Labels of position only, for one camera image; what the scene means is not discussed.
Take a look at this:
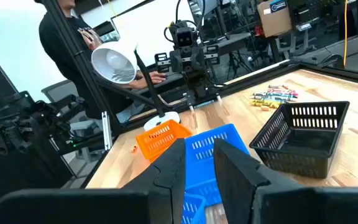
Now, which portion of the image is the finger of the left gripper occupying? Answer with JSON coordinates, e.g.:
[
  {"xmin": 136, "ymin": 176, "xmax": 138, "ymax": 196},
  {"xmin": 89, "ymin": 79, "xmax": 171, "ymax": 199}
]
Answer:
[
  {"xmin": 194, "ymin": 46, "xmax": 206, "ymax": 72},
  {"xmin": 170, "ymin": 49, "xmax": 183, "ymax": 74}
]

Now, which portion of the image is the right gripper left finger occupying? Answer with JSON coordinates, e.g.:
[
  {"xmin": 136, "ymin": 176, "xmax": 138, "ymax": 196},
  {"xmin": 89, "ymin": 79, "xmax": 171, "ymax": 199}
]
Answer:
[{"xmin": 122, "ymin": 138, "xmax": 187, "ymax": 224}]

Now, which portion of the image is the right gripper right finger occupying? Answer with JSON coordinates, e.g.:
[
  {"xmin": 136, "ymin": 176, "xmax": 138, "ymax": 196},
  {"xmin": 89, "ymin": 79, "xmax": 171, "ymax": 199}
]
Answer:
[{"xmin": 213, "ymin": 138, "xmax": 301, "ymax": 224}]

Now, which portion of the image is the yellow crayon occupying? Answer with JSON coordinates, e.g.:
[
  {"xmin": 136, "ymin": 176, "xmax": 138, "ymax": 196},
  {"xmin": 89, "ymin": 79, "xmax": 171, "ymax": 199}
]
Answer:
[
  {"xmin": 250, "ymin": 102, "xmax": 280, "ymax": 108},
  {"xmin": 252, "ymin": 99, "xmax": 287, "ymax": 105}
]

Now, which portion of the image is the white crayon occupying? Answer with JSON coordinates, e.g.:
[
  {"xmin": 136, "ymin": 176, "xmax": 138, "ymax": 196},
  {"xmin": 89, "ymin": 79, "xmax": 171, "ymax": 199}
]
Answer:
[{"xmin": 250, "ymin": 96, "xmax": 288, "ymax": 101}]

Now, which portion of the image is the grey crayon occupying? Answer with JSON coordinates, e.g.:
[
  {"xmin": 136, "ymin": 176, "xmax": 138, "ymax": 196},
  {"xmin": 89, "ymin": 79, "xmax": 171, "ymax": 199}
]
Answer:
[{"xmin": 253, "ymin": 92, "xmax": 298, "ymax": 98}]

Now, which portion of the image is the dark grey desk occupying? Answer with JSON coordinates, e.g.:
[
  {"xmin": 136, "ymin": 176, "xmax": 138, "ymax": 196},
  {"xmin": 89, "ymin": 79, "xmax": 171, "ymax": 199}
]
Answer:
[{"xmin": 129, "ymin": 32, "xmax": 253, "ymax": 94}]

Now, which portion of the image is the orange plastic basket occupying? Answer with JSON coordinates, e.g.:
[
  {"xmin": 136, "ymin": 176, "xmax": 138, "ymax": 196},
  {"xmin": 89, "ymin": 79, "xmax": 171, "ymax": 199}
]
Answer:
[{"xmin": 135, "ymin": 119, "xmax": 193, "ymax": 163}]

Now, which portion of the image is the white board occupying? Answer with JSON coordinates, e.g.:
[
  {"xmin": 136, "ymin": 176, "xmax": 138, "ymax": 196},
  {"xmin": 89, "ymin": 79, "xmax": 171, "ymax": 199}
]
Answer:
[{"xmin": 110, "ymin": 0, "xmax": 200, "ymax": 67}]

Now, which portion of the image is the blue plastic basket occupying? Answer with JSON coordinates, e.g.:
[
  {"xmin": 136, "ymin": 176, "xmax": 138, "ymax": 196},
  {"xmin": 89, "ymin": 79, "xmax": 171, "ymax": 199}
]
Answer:
[
  {"xmin": 183, "ymin": 123, "xmax": 250, "ymax": 208},
  {"xmin": 181, "ymin": 192, "xmax": 207, "ymax": 224}
]

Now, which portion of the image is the white desk lamp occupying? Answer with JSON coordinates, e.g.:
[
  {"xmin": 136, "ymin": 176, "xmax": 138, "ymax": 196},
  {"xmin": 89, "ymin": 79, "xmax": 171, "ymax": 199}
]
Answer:
[{"xmin": 91, "ymin": 40, "xmax": 181, "ymax": 132}]

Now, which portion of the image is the black plastic basket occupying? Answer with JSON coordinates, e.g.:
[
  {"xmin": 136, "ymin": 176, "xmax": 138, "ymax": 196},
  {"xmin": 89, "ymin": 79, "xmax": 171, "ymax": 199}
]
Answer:
[{"xmin": 249, "ymin": 100, "xmax": 351, "ymax": 179}]

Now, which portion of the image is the cardboard box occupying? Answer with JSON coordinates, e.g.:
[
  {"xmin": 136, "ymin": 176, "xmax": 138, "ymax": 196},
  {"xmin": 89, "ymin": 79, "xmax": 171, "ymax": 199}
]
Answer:
[{"xmin": 256, "ymin": 0, "xmax": 293, "ymax": 39}]

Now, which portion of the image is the person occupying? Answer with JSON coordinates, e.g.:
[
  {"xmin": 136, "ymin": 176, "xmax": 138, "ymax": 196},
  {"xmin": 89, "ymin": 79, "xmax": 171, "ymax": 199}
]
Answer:
[{"xmin": 34, "ymin": 0, "xmax": 167, "ymax": 121}]

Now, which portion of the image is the grey office chair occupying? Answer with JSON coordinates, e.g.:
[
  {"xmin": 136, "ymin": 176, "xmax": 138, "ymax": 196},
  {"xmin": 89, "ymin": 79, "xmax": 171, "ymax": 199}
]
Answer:
[{"xmin": 41, "ymin": 79, "xmax": 81, "ymax": 104}]

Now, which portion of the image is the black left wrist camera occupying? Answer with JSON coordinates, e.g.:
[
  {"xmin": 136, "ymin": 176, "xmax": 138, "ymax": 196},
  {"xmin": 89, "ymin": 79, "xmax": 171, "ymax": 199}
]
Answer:
[{"xmin": 175, "ymin": 27, "xmax": 195, "ymax": 48}]

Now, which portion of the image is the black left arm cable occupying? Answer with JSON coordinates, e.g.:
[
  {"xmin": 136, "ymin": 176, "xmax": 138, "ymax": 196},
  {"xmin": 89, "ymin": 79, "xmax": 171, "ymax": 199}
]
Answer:
[{"xmin": 163, "ymin": 0, "xmax": 206, "ymax": 44}]

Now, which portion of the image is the silver metal bracket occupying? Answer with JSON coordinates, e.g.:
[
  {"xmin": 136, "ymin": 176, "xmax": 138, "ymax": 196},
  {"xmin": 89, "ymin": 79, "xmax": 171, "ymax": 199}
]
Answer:
[{"xmin": 101, "ymin": 111, "xmax": 113, "ymax": 152}]

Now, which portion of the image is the yellow cable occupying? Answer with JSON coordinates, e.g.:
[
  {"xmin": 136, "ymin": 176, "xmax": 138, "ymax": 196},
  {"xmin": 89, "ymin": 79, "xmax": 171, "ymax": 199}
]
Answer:
[{"xmin": 342, "ymin": 0, "xmax": 350, "ymax": 60}]

